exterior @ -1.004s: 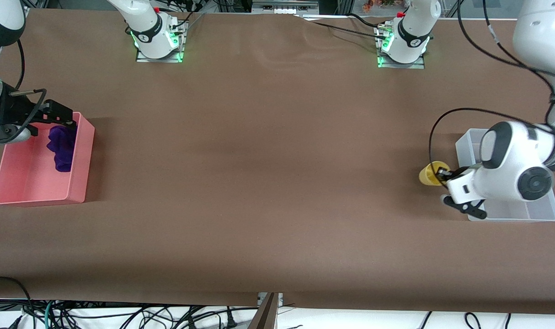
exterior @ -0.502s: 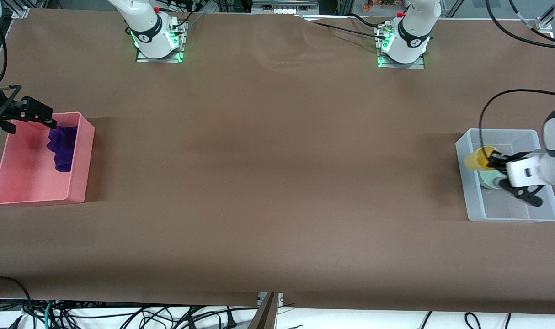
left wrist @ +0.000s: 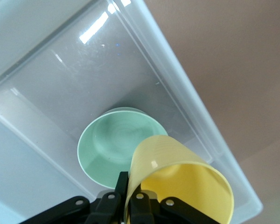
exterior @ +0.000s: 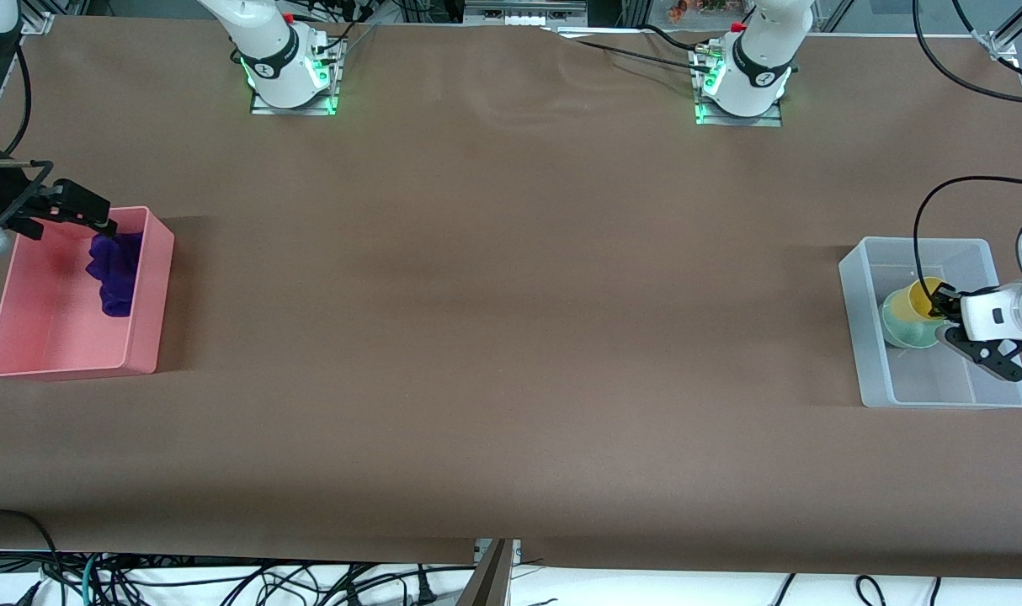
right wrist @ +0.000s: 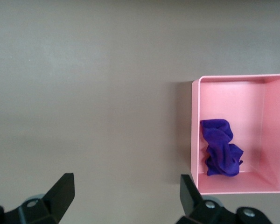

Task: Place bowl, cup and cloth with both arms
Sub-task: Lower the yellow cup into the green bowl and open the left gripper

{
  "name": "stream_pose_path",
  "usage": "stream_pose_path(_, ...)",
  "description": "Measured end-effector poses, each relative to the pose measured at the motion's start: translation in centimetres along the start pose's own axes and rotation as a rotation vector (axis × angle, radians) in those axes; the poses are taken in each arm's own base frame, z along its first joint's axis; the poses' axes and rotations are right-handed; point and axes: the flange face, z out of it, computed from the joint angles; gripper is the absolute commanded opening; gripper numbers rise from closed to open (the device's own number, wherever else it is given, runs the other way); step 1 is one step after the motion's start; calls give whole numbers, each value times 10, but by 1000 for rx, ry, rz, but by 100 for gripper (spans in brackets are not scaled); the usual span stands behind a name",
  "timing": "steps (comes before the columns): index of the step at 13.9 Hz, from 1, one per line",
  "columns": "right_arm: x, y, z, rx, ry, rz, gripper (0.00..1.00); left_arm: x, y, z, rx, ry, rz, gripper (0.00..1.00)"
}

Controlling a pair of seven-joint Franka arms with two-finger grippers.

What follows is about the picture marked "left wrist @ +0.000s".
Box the green bowl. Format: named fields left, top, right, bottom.
left=77, top=106, right=169, bottom=189

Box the yellow cup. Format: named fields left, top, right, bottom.
left=125, top=134, right=235, bottom=224

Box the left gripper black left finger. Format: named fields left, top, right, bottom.
left=18, top=171, right=129, bottom=224

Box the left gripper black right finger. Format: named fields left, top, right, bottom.
left=130, top=192, right=225, bottom=224

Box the clear plastic bin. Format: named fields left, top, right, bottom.
left=0, top=0, right=264, bottom=224

